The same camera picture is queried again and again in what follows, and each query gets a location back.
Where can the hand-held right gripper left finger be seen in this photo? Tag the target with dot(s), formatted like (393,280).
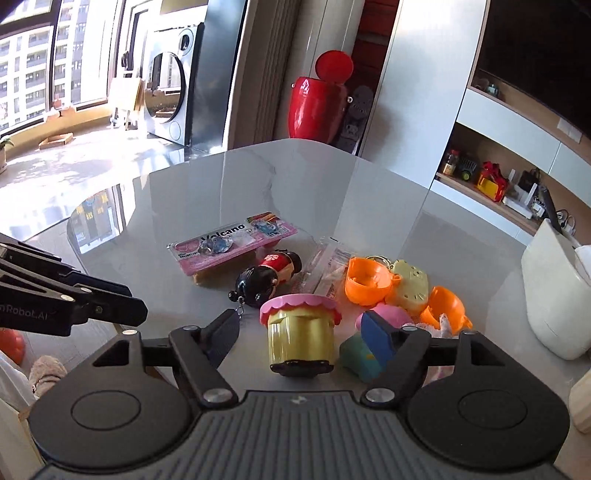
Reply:
(224,334)

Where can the green toy truck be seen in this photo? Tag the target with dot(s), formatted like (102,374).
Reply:
(468,170)

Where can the pink round toy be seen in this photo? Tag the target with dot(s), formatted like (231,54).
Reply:
(392,314)

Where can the white router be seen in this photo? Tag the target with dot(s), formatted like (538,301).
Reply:
(521,205)

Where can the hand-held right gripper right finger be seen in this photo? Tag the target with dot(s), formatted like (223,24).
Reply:
(374,330)

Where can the white wooden shelf unit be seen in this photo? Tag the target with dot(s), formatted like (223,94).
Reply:
(498,138)

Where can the brown jar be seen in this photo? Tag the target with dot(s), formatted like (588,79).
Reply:
(451,162)

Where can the flat cardboard box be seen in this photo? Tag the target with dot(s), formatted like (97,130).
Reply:
(55,141)

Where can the red trash bin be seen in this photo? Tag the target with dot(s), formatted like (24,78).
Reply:
(314,110)

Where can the potted plant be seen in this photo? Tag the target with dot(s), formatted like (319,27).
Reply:
(3,157)

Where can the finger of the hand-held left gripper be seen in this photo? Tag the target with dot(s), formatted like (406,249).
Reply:
(55,272)
(120,309)

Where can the white rounded container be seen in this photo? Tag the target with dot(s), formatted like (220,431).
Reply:
(554,295)

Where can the small wooden easel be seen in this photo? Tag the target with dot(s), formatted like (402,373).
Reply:
(124,94)

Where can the teal toy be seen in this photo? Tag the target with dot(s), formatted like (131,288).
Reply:
(358,357)

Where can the pink snack packet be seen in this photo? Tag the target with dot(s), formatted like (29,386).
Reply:
(221,244)

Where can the clear plastic packet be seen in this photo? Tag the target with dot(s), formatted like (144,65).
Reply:
(330,267)

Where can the white cloth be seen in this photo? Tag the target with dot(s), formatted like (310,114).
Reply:
(14,383)

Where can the black power strip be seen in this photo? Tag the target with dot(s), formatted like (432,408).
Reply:
(355,120)

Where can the orange round object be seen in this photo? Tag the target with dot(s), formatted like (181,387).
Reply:
(10,346)

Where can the orange pumpkin shell half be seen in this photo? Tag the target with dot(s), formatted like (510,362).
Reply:
(369,281)
(443,307)

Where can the cream toy cake piece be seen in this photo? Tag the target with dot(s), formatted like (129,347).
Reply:
(411,286)

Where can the black television screen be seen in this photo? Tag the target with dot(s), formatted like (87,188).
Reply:
(531,55)

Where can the yellow red toy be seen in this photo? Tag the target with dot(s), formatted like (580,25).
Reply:
(491,184)

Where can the white washing machine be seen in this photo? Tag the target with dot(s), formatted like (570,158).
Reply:
(180,129)

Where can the yellow jar toy pink lid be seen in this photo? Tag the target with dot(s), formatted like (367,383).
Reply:
(295,337)

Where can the beige fluffy slipper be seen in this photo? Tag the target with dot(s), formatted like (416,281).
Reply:
(46,371)

